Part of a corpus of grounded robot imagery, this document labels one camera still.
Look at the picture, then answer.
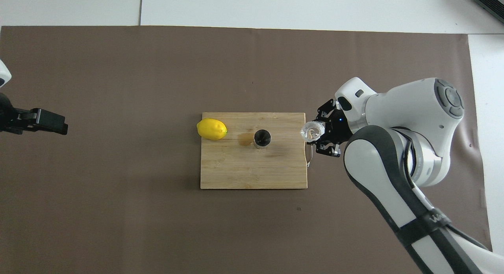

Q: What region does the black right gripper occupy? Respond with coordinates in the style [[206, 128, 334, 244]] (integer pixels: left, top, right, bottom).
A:
[[314, 98, 354, 158]]

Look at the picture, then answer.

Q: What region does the yellow lemon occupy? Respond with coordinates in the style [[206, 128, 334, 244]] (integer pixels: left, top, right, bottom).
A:
[[196, 118, 228, 141]]

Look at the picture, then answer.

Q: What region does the wooden cutting board, metal handle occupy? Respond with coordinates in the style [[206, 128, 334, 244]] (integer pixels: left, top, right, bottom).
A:
[[200, 112, 314, 190]]

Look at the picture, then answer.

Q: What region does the steel double jigger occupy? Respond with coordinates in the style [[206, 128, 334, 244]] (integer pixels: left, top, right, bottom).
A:
[[253, 129, 272, 150]]

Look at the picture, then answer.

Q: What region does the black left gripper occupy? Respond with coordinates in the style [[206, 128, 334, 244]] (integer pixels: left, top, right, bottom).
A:
[[0, 92, 69, 135]]

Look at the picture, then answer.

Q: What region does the brown paper table mat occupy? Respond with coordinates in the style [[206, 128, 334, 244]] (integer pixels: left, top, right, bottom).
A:
[[0, 25, 495, 274]]

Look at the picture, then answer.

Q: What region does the clear textured glass cup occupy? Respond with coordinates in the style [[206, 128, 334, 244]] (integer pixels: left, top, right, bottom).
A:
[[300, 120, 327, 143]]

